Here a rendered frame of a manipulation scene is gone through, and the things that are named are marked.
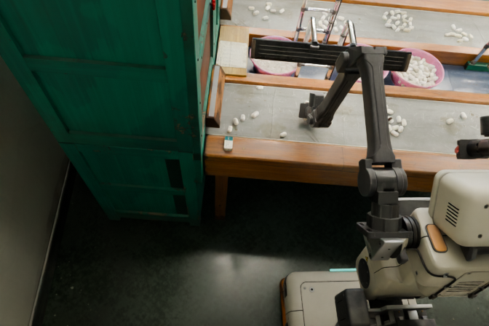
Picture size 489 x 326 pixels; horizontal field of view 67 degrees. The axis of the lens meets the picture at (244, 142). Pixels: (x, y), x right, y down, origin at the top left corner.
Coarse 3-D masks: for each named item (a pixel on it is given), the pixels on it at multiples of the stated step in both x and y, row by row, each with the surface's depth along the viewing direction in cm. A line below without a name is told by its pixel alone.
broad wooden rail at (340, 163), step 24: (216, 144) 156; (240, 144) 157; (264, 144) 158; (288, 144) 158; (312, 144) 160; (216, 168) 162; (240, 168) 161; (264, 168) 160; (288, 168) 159; (312, 168) 157; (336, 168) 156; (408, 168) 156; (432, 168) 157; (456, 168) 158; (480, 168) 159
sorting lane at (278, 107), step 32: (224, 96) 173; (256, 96) 174; (288, 96) 176; (352, 96) 178; (224, 128) 163; (256, 128) 165; (288, 128) 166; (320, 128) 167; (352, 128) 168; (416, 128) 171; (448, 128) 172
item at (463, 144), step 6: (462, 144) 125; (468, 144) 125; (474, 144) 121; (462, 150) 125; (468, 150) 124; (474, 150) 121; (462, 156) 125; (468, 156) 125; (474, 156) 124; (480, 156) 122; (486, 156) 126
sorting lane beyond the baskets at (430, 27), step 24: (240, 0) 210; (264, 0) 212; (288, 0) 214; (312, 0) 215; (240, 24) 200; (264, 24) 201; (288, 24) 203; (360, 24) 207; (384, 24) 208; (408, 24) 210; (432, 24) 211; (456, 24) 213; (480, 24) 214
